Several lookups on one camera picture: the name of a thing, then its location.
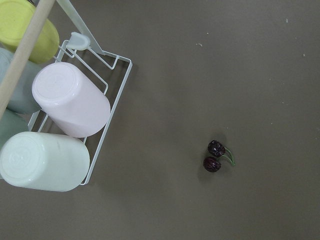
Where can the pink plastic cup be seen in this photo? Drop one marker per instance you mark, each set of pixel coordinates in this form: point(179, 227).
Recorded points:
point(71, 99)

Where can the wooden rack handle bar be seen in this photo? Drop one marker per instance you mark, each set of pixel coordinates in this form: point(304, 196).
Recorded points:
point(23, 52)

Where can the white plastic cup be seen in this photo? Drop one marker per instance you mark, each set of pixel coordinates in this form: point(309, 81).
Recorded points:
point(44, 161)

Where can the white wire cup rack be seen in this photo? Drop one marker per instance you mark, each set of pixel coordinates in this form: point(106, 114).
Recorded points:
point(83, 41)

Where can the dark red cherry pair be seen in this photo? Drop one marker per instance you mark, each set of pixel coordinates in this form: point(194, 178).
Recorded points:
point(217, 150)

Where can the grey plastic cup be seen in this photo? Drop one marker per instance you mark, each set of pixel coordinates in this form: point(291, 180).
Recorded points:
point(22, 100)

